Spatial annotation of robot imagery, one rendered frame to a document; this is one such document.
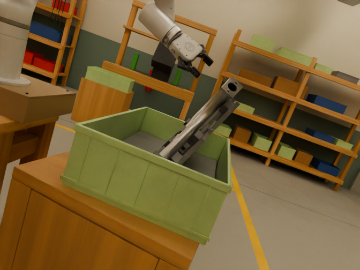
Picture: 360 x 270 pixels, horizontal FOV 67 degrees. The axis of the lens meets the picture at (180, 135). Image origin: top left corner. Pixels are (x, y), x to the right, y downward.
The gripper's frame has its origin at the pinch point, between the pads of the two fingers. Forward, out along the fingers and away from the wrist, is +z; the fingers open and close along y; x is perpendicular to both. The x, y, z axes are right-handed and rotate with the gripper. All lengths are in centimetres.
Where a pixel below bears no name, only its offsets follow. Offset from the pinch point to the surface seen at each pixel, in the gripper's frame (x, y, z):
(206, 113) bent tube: -15.6, -27.9, 11.4
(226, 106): -21.6, -26.2, 13.9
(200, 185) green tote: -18, -48, 22
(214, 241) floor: 129, 2, 94
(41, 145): 37, -54, -25
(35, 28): 400, 171, -315
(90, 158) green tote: -7, -58, -2
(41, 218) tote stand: 7, -74, -1
